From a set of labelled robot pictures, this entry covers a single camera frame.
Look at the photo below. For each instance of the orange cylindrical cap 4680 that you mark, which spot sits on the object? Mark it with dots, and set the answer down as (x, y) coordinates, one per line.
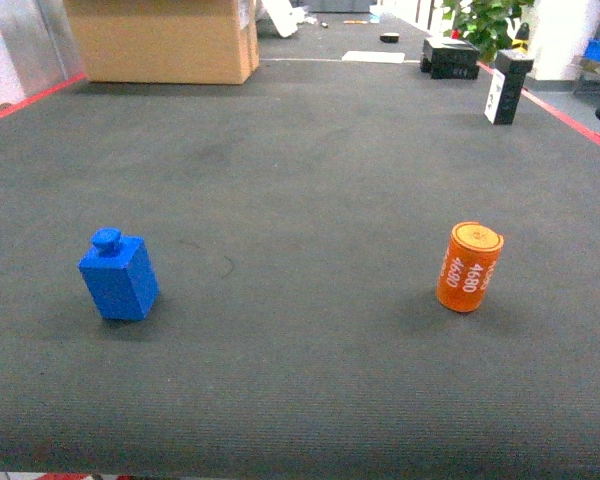
(468, 265)

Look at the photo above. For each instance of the white flat sheet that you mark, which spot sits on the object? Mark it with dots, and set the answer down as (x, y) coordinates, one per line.
(374, 57)

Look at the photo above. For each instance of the green potted plant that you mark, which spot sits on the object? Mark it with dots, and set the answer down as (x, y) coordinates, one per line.
(483, 23)

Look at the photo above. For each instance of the large cardboard box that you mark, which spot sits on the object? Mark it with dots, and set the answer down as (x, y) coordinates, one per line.
(165, 42)

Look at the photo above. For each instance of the black flat box stack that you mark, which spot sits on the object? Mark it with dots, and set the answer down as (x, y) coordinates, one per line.
(447, 58)

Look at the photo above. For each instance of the black and white upright box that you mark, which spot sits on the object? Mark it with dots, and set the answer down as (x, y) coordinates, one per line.
(508, 76)

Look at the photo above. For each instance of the white foam board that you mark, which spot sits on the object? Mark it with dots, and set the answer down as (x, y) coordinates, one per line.
(281, 13)

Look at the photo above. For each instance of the blue block part with knob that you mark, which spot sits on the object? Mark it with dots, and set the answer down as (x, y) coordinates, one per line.
(118, 273)

